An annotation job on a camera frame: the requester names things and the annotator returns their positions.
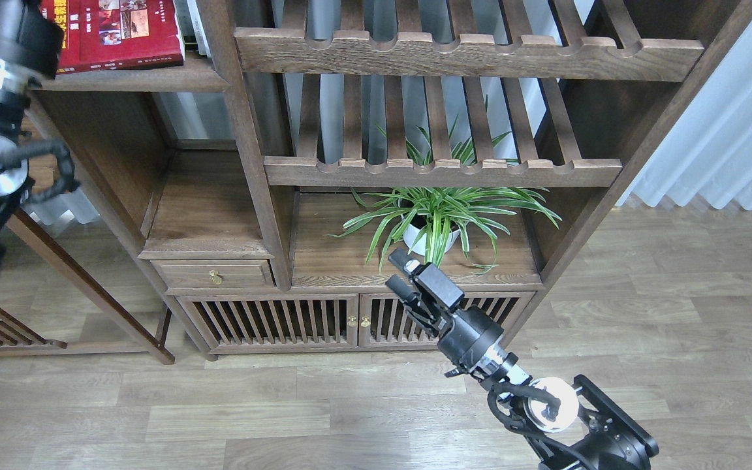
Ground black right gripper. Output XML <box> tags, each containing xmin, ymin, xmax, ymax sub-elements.
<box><xmin>386</xmin><ymin>249</ymin><xmax>505</xmax><ymax>380</ymax></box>

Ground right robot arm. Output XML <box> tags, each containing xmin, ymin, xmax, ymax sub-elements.
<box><xmin>386</xmin><ymin>249</ymin><xmax>659</xmax><ymax>469</ymax></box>

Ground red paperback book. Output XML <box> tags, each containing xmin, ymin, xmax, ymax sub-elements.
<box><xmin>40</xmin><ymin>1</ymin><xmax>185</xmax><ymax>74</ymax></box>

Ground dark spine upright book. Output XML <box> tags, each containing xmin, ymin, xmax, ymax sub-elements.
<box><xmin>174</xmin><ymin>0</ymin><xmax>198</xmax><ymax>52</ymax></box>

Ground dark wooden bookshelf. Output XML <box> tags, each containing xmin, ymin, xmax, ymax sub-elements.
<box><xmin>29</xmin><ymin>1</ymin><xmax>752</xmax><ymax>355</ymax></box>

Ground spider plant leaves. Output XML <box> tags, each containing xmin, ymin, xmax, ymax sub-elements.
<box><xmin>328</xmin><ymin>114</ymin><xmax>563</xmax><ymax>274</ymax></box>

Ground brass drawer knob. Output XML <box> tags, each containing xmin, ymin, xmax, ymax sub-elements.
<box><xmin>208</xmin><ymin>270</ymin><xmax>223</xmax><ymax>285</ymax></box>

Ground white plant pot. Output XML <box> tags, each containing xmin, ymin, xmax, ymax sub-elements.
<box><xmin>403</xmin><ymin>216</ymin><xmax>462</xmax><ymax>262</ymax></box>

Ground white curtain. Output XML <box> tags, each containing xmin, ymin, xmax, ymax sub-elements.
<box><xmin>619</xmin><ymin>21</ymin><xmax>752</xmax><ymax>210</ymax></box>

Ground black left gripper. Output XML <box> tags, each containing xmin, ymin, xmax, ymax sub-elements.
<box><xmin>0</xmin><ymin>1</ymin><xmax>65</xmax><ymax>80</ymax></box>

